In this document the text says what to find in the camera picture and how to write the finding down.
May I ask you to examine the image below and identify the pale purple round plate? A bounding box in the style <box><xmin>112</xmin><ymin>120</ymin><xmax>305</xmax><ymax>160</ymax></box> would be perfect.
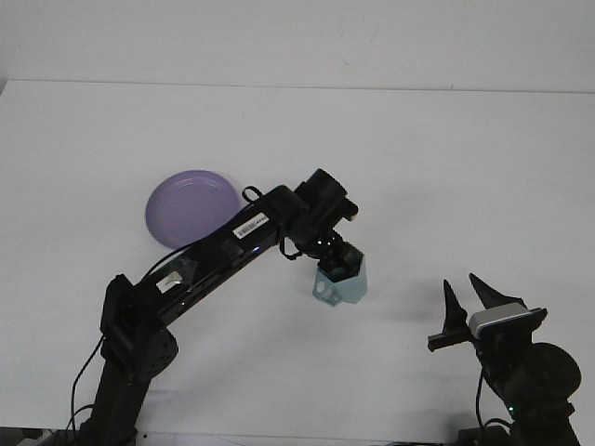
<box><xmin>144</xmin><ymin>168</ymin><xmax>244</xmax><ymax>251</ymax></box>

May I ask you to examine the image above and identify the pale blue hexagonal cup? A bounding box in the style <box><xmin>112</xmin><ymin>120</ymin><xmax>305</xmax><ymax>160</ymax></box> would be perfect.
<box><xmin>311</xmin><ymin>243</ymin><xmax>370</xmax><ymax>308</ymax></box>

